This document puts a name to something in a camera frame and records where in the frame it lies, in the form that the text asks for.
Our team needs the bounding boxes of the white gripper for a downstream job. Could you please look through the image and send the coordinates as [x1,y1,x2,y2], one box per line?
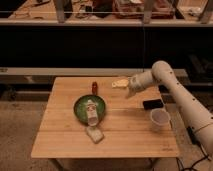
[126,76,141,98]

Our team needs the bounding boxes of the green ceramic bowl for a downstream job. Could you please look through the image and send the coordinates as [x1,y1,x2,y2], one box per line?
[73,94,106,125]

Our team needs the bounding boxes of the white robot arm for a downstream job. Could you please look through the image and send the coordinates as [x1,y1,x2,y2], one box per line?
[128,61,213,156]

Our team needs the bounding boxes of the yellow sponge block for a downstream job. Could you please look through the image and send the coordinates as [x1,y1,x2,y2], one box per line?
[112,79,129,88]

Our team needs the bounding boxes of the black phone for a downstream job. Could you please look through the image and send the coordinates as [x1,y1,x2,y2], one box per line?
[143,99,164,110]

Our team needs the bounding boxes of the red sausage toy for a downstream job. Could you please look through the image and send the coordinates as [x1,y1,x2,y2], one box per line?
[92,82,98,95]

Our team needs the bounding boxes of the clear plastic bottle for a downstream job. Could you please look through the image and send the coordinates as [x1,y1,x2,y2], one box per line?
[86,99,99,126]

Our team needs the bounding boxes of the wooden table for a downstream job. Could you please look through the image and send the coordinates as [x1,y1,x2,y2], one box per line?
[31,77,179,159]

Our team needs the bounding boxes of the white bread slice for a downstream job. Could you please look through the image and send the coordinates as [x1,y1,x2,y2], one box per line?
[86,126,104,144]

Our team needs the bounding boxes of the black cable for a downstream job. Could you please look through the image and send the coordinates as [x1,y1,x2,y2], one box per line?
[169,119,213,171]

